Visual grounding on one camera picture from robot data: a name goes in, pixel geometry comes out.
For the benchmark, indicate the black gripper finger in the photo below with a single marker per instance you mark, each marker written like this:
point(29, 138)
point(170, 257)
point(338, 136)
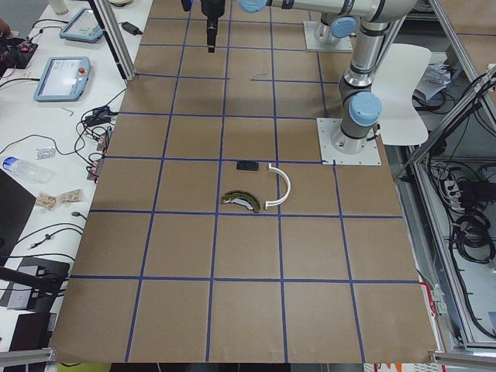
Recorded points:
point(211, 32)

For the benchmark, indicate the black power adapter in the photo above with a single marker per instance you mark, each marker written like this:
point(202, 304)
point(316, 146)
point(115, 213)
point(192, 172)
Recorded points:
point(131, 28)

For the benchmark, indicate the far teach pendant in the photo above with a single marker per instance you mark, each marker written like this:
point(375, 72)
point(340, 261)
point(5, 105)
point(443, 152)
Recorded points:
point(83, 27)

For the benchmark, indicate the teach pendant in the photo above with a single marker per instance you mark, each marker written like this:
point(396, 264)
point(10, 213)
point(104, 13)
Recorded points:
point(63, 79)
point(83, 27)

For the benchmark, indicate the black brake pad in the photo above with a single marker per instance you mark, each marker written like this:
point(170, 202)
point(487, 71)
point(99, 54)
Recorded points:
point(247, 165)

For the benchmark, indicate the white curved plastic part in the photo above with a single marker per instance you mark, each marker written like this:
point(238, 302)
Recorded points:
point(270, 204)

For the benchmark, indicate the near teach pendant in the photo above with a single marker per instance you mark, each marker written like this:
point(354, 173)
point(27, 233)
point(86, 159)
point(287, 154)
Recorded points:
point(63, 79)

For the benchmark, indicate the green brake shoe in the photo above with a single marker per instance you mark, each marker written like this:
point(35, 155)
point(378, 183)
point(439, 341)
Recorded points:
point(243, 198)

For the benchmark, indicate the white plastic chair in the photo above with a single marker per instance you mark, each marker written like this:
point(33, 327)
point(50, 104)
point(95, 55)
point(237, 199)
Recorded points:
point(394, 83)

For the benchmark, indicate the clear plastic water bottle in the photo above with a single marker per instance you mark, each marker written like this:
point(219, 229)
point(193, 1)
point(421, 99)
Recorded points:
point(26, 170)

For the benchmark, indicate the aluminium frame post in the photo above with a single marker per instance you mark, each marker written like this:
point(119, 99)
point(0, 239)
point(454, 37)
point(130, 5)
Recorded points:
point(109, 25)

